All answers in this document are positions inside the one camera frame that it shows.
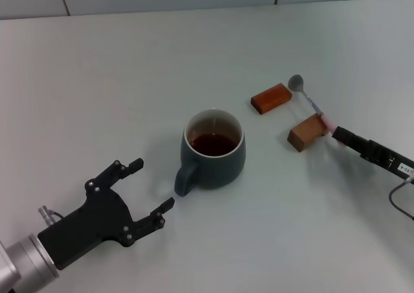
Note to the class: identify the light brown wooden block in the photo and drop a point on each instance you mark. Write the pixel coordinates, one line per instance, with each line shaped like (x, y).
(307, 133)

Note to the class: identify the dark brown coffee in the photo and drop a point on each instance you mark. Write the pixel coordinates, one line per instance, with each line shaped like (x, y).
(213, 144)

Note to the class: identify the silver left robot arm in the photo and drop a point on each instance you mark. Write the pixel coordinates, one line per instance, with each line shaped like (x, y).
(22, 264)

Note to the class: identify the reddish wooden block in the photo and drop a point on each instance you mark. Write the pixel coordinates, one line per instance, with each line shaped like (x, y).
(271, 97)

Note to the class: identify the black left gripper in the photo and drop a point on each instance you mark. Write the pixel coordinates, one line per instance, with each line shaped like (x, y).
(97, 218)

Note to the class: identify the grey ceramic cup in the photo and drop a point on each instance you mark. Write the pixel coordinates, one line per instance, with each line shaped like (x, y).
(223, 167)

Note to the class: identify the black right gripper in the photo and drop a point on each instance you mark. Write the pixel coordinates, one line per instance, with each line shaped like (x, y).
(385, 157)

